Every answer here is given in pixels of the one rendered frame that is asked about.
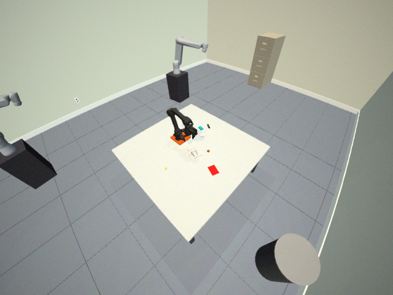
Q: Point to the red flat rectangular plate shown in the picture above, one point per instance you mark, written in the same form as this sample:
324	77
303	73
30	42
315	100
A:
213	170

